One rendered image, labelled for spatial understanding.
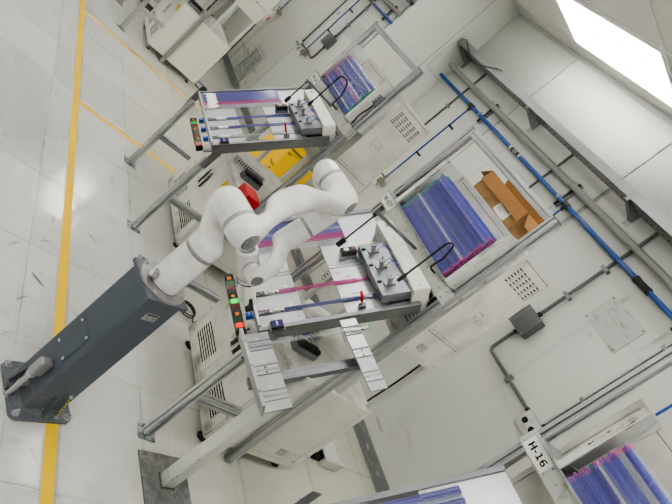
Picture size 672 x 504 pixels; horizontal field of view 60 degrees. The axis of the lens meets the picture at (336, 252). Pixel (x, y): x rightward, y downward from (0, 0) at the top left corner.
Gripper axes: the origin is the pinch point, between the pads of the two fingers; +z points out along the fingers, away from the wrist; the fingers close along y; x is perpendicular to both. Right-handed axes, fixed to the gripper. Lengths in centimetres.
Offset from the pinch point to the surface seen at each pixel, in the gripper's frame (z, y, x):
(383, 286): -1, 1, 58
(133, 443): 50, 20, -53
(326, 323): 6.4, 9.9, 30.7
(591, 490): -11, 107, 86
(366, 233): 5, -42, 66
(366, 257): -1, -19, 57
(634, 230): 41, -54, 253
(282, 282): 5.3, -16.6, 17.7
